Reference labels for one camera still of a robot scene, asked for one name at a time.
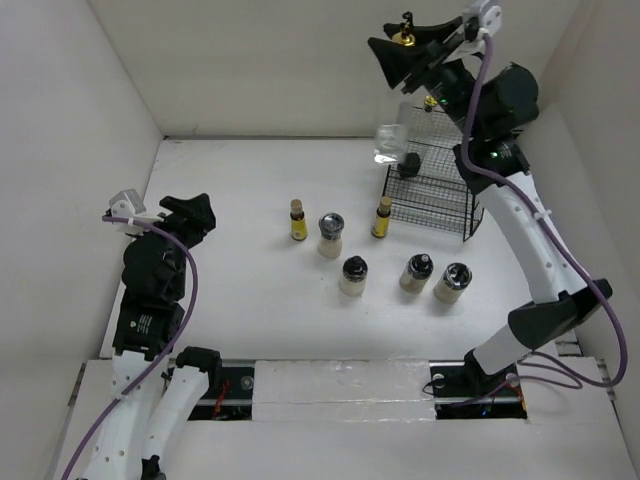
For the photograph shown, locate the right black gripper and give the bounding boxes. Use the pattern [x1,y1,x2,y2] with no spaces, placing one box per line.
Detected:
[368,15,486,139]

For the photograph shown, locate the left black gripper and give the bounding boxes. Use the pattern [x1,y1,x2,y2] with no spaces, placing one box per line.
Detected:
[132,193,214,297]

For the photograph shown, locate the clear oil bottle gold spout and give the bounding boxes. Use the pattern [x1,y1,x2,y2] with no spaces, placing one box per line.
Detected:
[373,11,415,164]

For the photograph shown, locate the dark sauce bottle gold spout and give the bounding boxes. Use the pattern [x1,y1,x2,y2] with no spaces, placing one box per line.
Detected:
[397,95,437,179]

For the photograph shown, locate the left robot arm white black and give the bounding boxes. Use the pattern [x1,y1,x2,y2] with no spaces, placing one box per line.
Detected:
[62,189,223,479]

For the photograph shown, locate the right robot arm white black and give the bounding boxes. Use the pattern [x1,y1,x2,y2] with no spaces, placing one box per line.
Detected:
[368,7,612,395]

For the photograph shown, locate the small yellow bottle cork left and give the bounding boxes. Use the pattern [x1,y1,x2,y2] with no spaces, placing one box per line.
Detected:
[290,199,308,241]

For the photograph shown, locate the small yellow bottle cork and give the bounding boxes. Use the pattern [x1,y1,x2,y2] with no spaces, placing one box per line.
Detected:
[371,196,392,238]
[290,199,308,241]

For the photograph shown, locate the small yellow bottle cork right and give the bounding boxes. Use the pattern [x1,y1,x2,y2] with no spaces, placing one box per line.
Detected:
[371,196,392,238]

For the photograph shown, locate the black top salt shaker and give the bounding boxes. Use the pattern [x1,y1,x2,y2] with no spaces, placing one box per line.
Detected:
[339,256,368,297]

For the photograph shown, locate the brown spice shaker black top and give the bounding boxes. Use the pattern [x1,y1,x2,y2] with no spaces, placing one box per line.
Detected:
[399,253,434,294]

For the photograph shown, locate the tan spice grinder silver top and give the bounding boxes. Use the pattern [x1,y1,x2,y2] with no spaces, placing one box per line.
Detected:
[434,262,473,304]

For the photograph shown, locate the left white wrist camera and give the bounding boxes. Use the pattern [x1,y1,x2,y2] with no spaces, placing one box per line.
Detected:
[107,189,147,221]

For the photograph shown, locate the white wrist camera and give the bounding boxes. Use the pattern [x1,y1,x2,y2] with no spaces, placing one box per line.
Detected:
[462,0,502,39]
[107,189,147,221]

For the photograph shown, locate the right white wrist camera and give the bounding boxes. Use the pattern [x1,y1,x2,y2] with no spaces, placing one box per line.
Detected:
[462,0,502,39]

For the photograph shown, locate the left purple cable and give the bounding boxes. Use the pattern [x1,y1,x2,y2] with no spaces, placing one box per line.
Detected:
[64,212,199,480]

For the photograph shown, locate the black wire rack basket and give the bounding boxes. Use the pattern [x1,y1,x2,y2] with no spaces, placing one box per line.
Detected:
[382,108,484,241]

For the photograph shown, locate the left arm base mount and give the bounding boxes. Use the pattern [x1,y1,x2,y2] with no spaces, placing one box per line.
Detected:
[188,363,255,421]

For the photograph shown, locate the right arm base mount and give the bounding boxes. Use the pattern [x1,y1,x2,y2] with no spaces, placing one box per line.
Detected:
[422,360,528,420]

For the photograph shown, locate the metal rail right edge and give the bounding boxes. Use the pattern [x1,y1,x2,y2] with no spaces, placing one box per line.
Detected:
[553,329,583,357]

